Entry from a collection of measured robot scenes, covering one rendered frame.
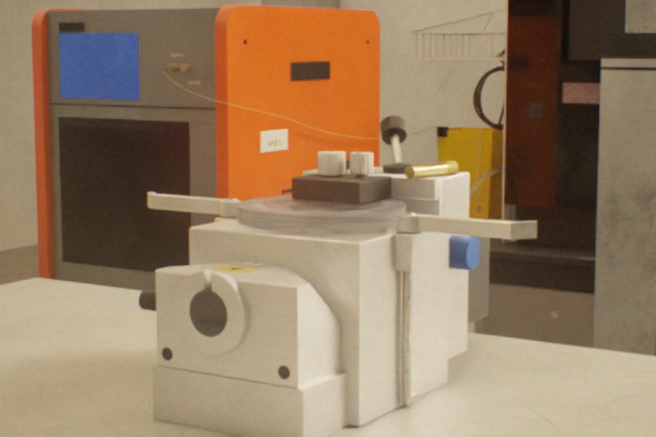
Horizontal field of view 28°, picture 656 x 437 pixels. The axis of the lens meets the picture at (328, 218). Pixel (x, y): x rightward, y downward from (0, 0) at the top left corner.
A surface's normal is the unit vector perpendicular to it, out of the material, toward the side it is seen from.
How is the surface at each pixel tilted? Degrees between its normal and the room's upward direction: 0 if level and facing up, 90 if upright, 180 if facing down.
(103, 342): 0
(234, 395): 90
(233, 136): 90
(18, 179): 90
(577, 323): 90
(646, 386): 0
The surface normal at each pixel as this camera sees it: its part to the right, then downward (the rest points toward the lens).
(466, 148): -0.55, 0.16
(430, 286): 0.85, 0.07
